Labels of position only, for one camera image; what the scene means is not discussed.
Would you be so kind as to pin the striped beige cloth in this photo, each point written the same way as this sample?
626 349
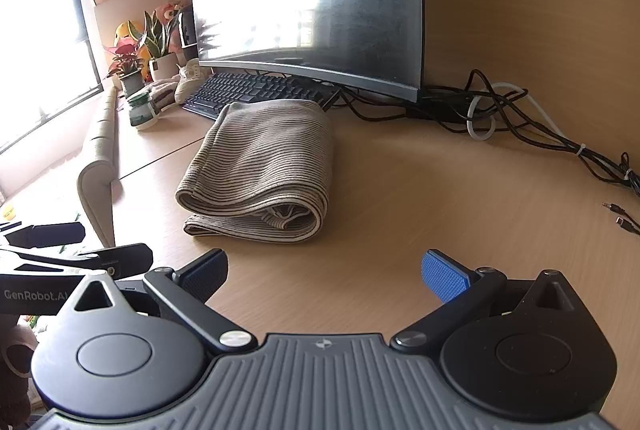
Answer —
265 159

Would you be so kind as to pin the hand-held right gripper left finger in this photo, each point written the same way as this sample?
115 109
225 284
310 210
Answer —
205 277

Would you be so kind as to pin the black keyboard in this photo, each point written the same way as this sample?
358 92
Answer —
250 89

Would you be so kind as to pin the beige chair back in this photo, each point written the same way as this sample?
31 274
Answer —
100 159

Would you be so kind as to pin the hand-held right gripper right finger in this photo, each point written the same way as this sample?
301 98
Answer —
445 277

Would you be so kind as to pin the snake plant in white pot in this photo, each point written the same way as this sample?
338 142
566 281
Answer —
161 54

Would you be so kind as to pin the red-leaf plant in grey pot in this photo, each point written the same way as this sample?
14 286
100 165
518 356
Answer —
125 64

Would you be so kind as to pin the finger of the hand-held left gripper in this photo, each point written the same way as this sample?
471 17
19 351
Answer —
50 234
125 257

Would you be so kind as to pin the window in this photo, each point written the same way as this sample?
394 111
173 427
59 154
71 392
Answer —
35 34

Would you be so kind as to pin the yellow plush toy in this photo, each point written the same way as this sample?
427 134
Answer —
126 32

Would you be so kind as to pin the green-lidded jar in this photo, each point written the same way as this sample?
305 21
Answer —
141 112

